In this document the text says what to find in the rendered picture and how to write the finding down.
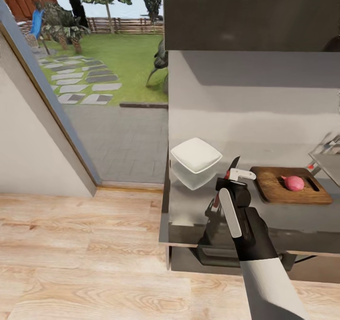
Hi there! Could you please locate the parer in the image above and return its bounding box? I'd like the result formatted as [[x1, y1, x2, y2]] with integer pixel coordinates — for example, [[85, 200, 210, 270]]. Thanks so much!
[[224, 156, 240, 179]]

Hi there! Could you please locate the cutting board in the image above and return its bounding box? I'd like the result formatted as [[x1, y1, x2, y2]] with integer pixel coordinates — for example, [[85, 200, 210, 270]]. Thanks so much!
[[250, 167, 334, 205]]

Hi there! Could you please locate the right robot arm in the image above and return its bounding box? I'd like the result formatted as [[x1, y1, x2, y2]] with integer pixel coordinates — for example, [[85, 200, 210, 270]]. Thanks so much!
[[216, 168, 313, 320]]

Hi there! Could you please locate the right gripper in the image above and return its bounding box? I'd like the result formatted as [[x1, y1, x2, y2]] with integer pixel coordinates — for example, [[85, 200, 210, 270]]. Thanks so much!
[[216, 177, 230, 191]]

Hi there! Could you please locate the vidalia onion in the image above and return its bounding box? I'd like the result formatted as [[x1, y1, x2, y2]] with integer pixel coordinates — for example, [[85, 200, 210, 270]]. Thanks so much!
[[283, 176, 304, 192]]

